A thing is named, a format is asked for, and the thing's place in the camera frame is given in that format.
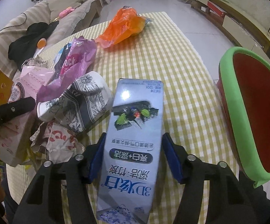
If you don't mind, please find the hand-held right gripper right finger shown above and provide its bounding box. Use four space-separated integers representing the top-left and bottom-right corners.
162 133 258 224

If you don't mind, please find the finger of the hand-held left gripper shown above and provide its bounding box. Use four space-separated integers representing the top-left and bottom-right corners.
0 97 36 131

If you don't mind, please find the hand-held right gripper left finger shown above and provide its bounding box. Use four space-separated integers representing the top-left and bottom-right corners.
12 133 107 224

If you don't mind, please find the pink packet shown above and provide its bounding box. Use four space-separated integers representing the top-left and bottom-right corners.
8 66 55 103

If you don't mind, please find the silver blue toothpaste box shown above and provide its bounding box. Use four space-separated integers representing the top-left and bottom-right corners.
96 78 164 224

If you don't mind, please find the red bin with green rim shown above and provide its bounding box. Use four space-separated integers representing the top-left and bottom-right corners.
215 47 270 188

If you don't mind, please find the white paper bag red print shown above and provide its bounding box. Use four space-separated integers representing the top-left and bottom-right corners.
0 112 36 167

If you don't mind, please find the red printed paper wrapper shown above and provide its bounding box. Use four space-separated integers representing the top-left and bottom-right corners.
30 121 85 168

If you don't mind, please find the floral print paper cup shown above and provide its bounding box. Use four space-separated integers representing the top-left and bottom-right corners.
37 71 114 134

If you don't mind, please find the white bottle with orange cap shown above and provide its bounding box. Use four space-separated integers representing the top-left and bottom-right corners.
36 38 48 50

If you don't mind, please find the blue and white wrapper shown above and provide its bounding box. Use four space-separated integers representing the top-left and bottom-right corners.
53 43 73 75

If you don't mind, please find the black clothing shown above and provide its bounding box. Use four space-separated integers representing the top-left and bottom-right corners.
8 21 59 64

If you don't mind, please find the purple plastic bag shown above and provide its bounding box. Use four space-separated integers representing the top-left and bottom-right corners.
36 36 97 103

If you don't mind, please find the beige striped sofa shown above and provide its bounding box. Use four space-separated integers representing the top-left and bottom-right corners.
0 0 103 87

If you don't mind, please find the pink toy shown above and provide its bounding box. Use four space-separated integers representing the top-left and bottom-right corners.
59 7 76 18

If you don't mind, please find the beige sofa cushion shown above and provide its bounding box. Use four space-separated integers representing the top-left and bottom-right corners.
48 0 83 21

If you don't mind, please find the orange plastic wrapper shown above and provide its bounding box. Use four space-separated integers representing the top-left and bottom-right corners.
95 7 147 49

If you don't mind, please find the cream wooden media cabinet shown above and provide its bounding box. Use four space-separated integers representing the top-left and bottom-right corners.
191 0 270 59

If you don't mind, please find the red box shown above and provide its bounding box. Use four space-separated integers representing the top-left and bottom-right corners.
207 1 227 17

